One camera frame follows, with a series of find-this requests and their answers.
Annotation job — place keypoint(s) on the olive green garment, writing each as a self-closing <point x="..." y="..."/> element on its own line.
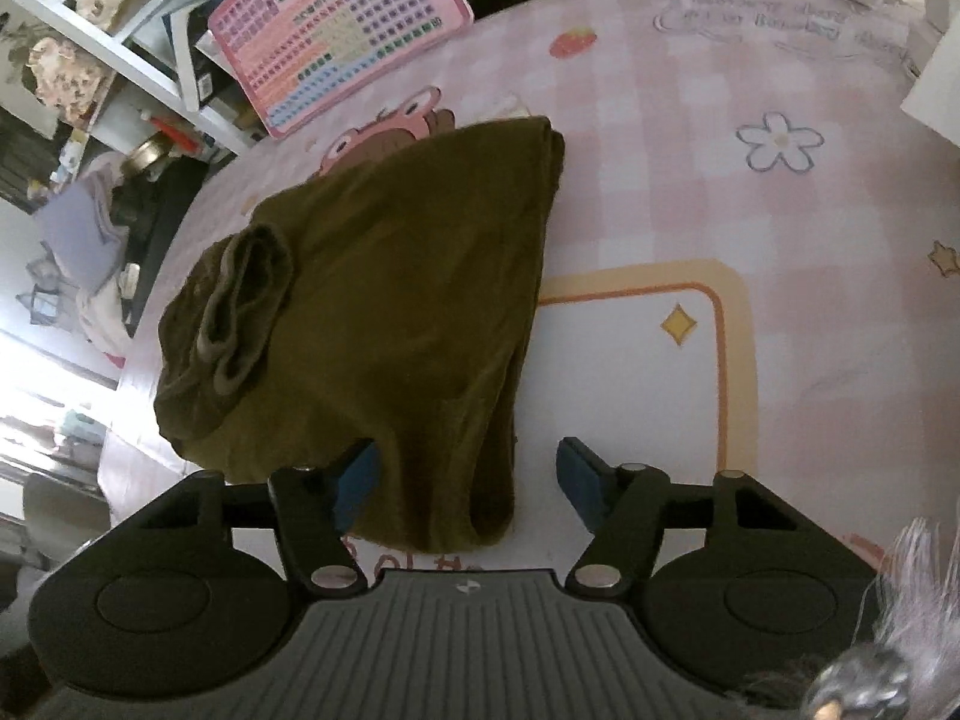
<point x="390" y="300"/>

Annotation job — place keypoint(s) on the curly-haired doll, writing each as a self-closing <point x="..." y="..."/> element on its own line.
<point x="64" y="75"/>

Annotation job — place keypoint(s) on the lilac cloth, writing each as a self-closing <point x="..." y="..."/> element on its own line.
<point x="75" y="232"/>

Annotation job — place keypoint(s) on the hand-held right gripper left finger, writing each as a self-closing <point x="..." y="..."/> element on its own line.
<point x="360" y="474"/>

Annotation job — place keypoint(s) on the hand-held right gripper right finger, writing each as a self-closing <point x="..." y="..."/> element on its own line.
<point x="579" y="478"/>

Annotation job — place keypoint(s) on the white shelf frame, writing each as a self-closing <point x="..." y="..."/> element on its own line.
<point x="112" y="52"/>

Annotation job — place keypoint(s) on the pink learning tablet toy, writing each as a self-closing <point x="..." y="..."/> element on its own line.
<point x="337" y="22"/>

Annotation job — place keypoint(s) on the metal bowl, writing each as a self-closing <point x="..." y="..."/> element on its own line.
<point x="147" y="154"/>

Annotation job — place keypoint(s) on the white fluffy cuff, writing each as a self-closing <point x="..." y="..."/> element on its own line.
<point x="900" y="615"/>

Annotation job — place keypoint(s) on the white box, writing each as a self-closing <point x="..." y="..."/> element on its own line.
<point x="934" y="82"/>

